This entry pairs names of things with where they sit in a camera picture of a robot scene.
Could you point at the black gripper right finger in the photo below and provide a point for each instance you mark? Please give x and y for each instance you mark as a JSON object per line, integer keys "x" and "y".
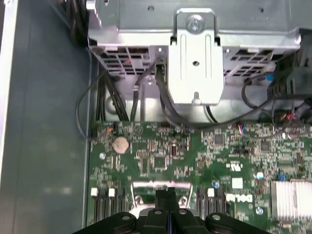
{"x": 185, "y": 224}

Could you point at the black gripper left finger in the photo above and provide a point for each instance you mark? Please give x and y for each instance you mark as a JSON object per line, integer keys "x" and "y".
{"x": 156, "y": 224}

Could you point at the silver metal cage bracket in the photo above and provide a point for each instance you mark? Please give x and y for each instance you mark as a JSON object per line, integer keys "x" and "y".
{"x": 195, "y": 48}

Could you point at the metal socket cover frame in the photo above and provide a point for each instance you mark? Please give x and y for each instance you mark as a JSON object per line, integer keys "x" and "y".
{"x": 146, "y": 184}

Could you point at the white square board sticker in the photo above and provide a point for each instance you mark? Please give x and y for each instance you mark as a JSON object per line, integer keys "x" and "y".
{"x": 237, "y": 182}

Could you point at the round coin cell battery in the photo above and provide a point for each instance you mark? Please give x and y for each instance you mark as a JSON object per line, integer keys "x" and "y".
{"x": 120, "y": 144}

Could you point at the silver metal drive cage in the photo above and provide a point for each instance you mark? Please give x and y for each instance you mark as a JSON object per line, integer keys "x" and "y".
{"x": 136, "y": 31}

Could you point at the CPU socket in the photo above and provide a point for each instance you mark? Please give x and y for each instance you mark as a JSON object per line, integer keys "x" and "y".
{"x": 136, "y": 202}

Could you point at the black grey PC case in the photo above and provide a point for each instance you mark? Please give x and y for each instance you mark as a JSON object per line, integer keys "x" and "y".
{"x": 48, "y": 122}

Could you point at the green motherboard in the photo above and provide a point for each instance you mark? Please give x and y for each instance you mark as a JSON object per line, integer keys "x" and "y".
{"x": 170, "y": 151}

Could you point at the silver finned chipset heatsink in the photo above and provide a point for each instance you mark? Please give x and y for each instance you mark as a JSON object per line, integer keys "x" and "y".
{"x": 290, "y": 200}

